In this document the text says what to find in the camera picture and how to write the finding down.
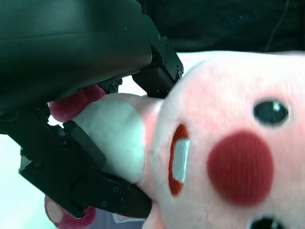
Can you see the pink plush beaver doll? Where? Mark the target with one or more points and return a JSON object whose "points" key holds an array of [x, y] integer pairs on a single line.
{"points": [[214, 107]]}

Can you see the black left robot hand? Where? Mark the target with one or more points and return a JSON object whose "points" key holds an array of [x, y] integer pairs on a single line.
{"points": [[59, 47]]}

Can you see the black backdrop curtain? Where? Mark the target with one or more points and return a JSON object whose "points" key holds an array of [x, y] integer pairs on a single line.
{"points": [[214, 23]]}

